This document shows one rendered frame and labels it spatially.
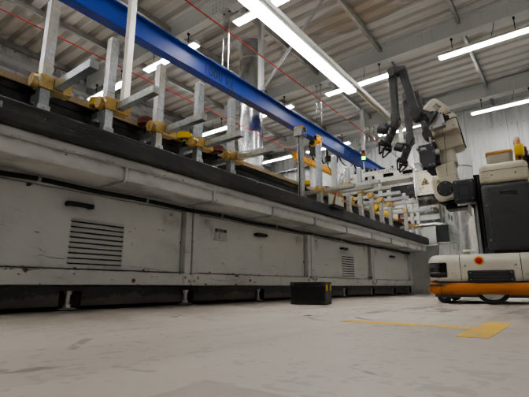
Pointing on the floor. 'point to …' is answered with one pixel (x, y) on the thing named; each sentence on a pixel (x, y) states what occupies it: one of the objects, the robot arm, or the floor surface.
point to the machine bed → (162, 245)
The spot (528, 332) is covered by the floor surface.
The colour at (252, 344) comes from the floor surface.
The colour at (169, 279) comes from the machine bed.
